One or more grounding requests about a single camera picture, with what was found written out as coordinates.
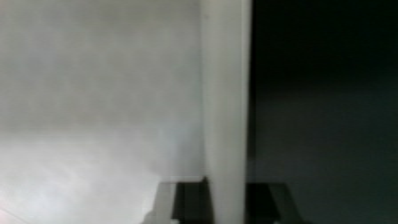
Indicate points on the white desk top tray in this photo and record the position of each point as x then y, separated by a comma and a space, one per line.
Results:
122, 107

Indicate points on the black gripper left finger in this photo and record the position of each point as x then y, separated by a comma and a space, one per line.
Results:
181, 205

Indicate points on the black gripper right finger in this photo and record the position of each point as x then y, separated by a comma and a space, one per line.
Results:
270, 207

